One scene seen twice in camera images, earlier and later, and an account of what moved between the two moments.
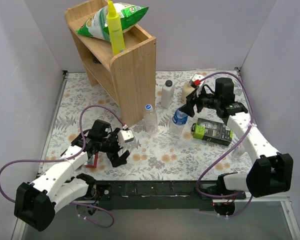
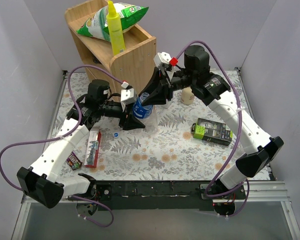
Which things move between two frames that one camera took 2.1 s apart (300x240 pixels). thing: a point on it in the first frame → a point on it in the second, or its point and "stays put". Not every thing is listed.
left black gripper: [115, 146] → [125, 116]
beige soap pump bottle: [186, 89] stays put
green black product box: [214, 131] stays put
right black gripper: [196, 101] → [168, 86]
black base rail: [152, 195] stays put
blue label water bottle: [179, 119] → [140, 110]
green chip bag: [95, 26] stays put
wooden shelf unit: [130, 77] stays put
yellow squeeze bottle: [116, 37] stays put
